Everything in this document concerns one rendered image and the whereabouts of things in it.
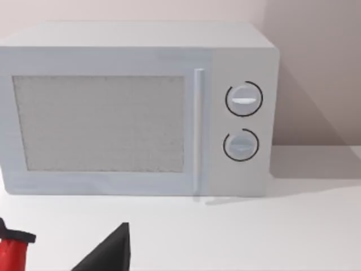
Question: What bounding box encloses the large microwave knob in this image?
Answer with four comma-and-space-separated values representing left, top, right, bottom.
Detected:
224, 80, 263, 117

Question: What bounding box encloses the microwave oven door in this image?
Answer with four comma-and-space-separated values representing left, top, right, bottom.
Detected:
0, 47, 213, 196

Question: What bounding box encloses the small microwave knob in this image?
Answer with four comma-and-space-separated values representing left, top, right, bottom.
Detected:
222, 128, 260, 162

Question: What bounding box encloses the pale microwave oven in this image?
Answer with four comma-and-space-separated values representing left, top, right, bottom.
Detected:
0, 22, 280, 198

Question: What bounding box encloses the red bottle with black cap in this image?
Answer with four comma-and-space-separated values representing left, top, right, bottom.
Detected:
0, 217, 37, 271

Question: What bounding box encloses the microwave door handle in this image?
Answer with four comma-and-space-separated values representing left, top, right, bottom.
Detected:
193, 67, 206, 197

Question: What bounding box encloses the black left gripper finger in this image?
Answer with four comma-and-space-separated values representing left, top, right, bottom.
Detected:
70, 222, 131, 271

